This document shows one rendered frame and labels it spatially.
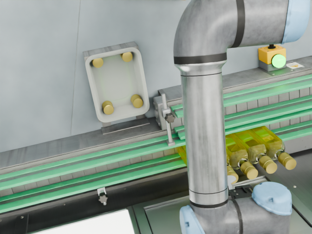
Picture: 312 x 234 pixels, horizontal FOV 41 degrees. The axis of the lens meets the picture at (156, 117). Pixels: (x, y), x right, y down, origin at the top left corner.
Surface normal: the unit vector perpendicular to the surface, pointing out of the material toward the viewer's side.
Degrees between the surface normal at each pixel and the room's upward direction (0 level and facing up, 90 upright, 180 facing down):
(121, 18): 0
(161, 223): 90
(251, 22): 8
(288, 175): 90
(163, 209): 90
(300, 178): 90
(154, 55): 0
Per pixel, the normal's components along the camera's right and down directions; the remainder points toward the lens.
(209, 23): -0.16, 0.15
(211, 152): 0.23, 0.18
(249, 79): -0.15, -0.91
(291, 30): 0.22, 0.70
